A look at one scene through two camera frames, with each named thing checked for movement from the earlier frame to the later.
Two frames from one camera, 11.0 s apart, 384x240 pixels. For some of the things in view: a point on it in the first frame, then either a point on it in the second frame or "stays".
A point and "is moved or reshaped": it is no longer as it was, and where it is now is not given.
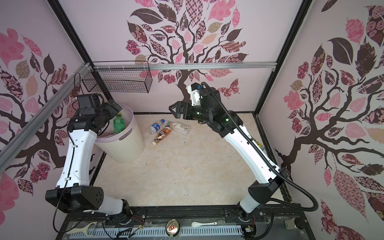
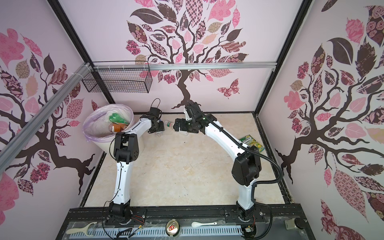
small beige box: (290, 223) stays
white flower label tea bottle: (180, 128) is moved or reshaped
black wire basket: (120, 76) stays
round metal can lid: (172, 227) stays
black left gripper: (114, 105) → (160, 128)
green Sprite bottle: (119, 124) stays
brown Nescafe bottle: (162, 134) → (119, 127)
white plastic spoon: (196, 224) stays
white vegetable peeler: (83, 230) stays
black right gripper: (180, 110) → (182, 122)
